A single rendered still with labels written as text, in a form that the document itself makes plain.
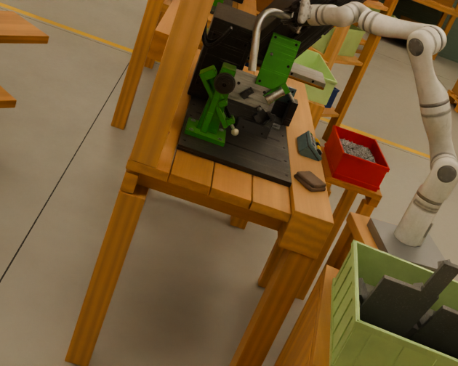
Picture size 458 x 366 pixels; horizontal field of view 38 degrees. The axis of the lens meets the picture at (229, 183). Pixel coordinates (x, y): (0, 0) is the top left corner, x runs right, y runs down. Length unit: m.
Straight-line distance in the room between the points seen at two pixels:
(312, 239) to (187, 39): 0.77
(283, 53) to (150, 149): 0.79
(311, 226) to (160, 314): 1.02
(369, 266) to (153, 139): 0.77
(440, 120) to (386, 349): 0.81
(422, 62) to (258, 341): 1.12
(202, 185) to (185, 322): 0.99
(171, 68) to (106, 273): 0.77
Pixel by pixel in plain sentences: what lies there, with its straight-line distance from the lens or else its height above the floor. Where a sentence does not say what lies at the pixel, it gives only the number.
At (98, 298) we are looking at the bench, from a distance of 2.42.
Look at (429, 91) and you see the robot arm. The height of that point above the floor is 1.39.
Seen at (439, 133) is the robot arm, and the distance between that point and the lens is 2.25.
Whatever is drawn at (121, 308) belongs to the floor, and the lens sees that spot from 2.93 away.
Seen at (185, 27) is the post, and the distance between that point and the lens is 1.96.
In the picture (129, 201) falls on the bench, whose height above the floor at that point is 0.74.
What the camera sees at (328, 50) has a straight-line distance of 5.15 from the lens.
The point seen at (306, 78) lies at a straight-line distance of 2.78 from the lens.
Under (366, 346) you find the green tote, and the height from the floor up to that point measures 0.90.
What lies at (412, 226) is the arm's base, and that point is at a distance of 2.32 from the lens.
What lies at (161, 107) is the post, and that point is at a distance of 2.04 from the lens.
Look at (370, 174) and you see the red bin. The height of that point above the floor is 0.87.
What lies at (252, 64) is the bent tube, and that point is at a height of 1.18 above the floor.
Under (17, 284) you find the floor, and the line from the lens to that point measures 2.91.
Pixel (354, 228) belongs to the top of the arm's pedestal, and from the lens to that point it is 2.39.
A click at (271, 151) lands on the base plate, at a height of 0.90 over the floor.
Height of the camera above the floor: 1.82
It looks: 25 degrees down
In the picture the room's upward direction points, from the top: 22 degrees clockwise
